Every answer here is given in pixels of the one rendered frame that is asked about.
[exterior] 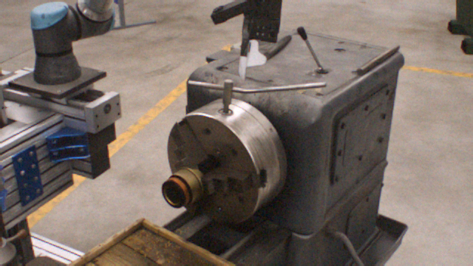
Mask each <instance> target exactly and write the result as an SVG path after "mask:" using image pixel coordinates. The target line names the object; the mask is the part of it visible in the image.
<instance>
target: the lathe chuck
mask: <svg viewBox="0 0 473 266"><path fill-rule="evenodd" d="M221 109H223V104H222V102H216V103H209V104H206V105H204V106H202V107H200V108H198V109H196V110H194V111H193V112H191V113H189V114H187V115H186V116H185V117H184V118H183V119H185V118H186V120H187V121H188V123H189V125H190V126H191V127H192V129H193V131H194V133H195V135H196V136H197V138H198V140H199V141H200V143H201V145H202V146H203V149H204V151H205V153H206V154H210V156H208V159H206V160H204V161H202V162H201V163H199V164H197V166H195V167H193V168H195V169H197V170H199V171H200V172H201V173H202V174H203V172H204V171H212V170H214V169H215V168H216V167H218V166H219V167H220V166H222V167H225V168H232V169H235V170H239V171H246V172H249V173H253V174H259V173H261V171H260V170H264V175H265V184H264V187H261V186H260V187H258V188H257V187H253V188H251V189H250V190H249V191H247V192H245V193H244V194H241V193H237V192H234V191H228V192H227V193H224V194H221V193H218V192H214V193H213V194H211V195H208V196H207V199H206V201H205V205H204V207H203V211H202V214H204V215H205V216H207V217H209V218H211V219H214V221H216V222H220V223H223V224H237V223H241V222H244V221H246V219H248V218H249V217H250V216H252V215H253V214H255V213H256V212H257V211H258V210H259V209H260V208H261V207H262V206H263V207H264V206H265V205H267V204H268V203H269V201H270V200H271V199H272V198H273V196H274V195H275V193H276V190H277V188H278V185H279V182H280V164H279V160H278V157H277V154H276V150H275V147H274V145H273V143H272V141H271V139H270V137H269V135H268V133H267V132H266V131H265V129H264V127H263V126H262V125H260V124H259V122H258V121H257V120H256V119H255V118H254V117H252V116H251V115H250V114H248V112H247V111H245V110H244V109H241V108H239V107H238V106H235V105H233V104H231V105H230V106H229V109H230V110H231V111H232V115H221V114H220V113H219V110H221ZM183 119H181V120H183ZM181 120H178V121H177V122H176V123H175V124H174V125H173V126H172V128H171V131H170V133H171V132H173V131H175V129H177V128H179V127H180V125H179V122H180V121H181ZM170 133H169V137H168V142H167V155H168V161H169V168H170V170H171V174H175V173H176V171H177V169H176V168H175V166H174V164H175V163H177V162H179V160H178V159H177V156H176V155H175V153H174V151H175V150H177V149H178V146H177V144H176V143H175V141H174V139H172V137H171V135H170Z"/></svg>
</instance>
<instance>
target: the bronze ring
mask: <svg viewBox="0 0 473 266"><path fill-rule="evenodd" d="M202 176H203V174H202V173H201V172H200V171H199V170H197V169H195V168H191V169H190V168H186V167H182V168H179V169H178V170H177V171H176V173H175V174H173V175H171V176H170V177H169V178H168V179H167V180H166V181H165V182H164V183H163V184H162V188H161V189H162V195H163V197H164V199H165V201H166V202H167V204H168V205H170V206H171V207H173V208H176V209H179V208H182V207H184V206H185V205H190V204H192V203H193V202H194V201H197V200H199V199H201V198H202V196H203V183H202V181H201V179H200V178H201V177H202Z"/></svg>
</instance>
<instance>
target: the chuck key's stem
mask: <svg viewBox="0 0 473 266"><path fill-rule="evenodd" d="M233 83H234V82H233V81H231V80H225V81H224V86H223V87H224V90H223V94H222V104H223V111H222V113H223V114H228V113H229V106H230V105H231V99H232V91H231V90H232V88H233Z"/></svg>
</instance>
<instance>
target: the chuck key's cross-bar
mask: <svg viewBox="0 0 473 266"><path fill-rule="evenodd" d="M188 86H198V87H203V88H208V89H218V90H224V87H223V86H220V85H216V84H210V83H200V82H195V81H188ZM319 87H326V82H323V83H306V84H298V85H289V86H272V87H263V88H254V89H241V88H236V87H233V88H232V90H231V91H232V92H238V93H245V94H249V93H258V92H275V91H284V90H293V89H309V88H319Z"/></svg>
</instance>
